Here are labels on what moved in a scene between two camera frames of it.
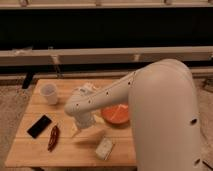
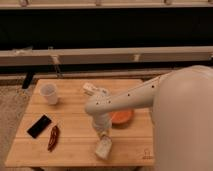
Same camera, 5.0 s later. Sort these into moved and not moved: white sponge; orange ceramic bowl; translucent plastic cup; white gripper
Moved: white gripper
Not moved: white sponge; translucent plastic cup; orange ceramic bowl
